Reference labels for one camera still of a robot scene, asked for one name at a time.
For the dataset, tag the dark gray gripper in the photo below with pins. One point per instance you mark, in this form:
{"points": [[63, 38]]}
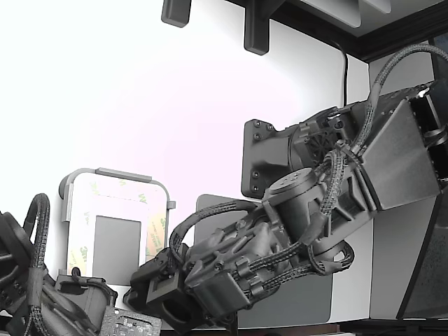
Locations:
{"points": [[136, 290]]}

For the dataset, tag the dark gray six-joint robot arm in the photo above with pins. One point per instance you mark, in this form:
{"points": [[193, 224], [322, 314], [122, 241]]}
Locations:
{"points": [[395, 157]]}

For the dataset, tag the pale 3M tape liner strip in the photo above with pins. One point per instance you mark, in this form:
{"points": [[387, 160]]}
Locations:
{"points": [[119, 192], [77, 245]]}

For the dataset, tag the gray circuit board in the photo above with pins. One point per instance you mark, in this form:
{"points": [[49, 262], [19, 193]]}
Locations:
{"points": [[122, 323]]}

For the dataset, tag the gray square pad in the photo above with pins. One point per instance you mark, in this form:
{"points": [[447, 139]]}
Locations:
{"points": [[117, 250]]}

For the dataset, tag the white rounded plate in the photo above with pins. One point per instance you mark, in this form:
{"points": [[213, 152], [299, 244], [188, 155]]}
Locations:
{"points": [[115, 206]]}

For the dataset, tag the large gray rounded mat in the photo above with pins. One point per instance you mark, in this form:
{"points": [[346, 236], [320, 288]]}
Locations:
{"points": [[301, 304]]}

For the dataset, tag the dark speckled panel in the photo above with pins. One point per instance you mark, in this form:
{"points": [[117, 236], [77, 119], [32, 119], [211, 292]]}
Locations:
{"points": [[430, 273]]}

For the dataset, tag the small gray panel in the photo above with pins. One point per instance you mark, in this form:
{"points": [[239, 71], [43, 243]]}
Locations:
{"points": [[379, 5]]}

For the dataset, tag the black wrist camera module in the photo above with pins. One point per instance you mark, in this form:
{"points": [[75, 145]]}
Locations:
{"points": [[164, 290]]}

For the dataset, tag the gray printed fixture frame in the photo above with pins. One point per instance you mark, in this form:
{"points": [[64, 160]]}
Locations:
{"points": [[122, 174]]}

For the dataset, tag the short black bracket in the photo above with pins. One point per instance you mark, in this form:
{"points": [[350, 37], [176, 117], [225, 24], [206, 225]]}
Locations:
{"points": [[175, 12]]}

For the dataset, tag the long black bracket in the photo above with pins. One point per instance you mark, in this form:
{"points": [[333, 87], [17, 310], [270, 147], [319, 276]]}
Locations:
{"points": [[256, 31]]}

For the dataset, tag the black frame beam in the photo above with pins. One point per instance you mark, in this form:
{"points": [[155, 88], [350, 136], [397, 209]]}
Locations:
{"points": [[362, 43]]}

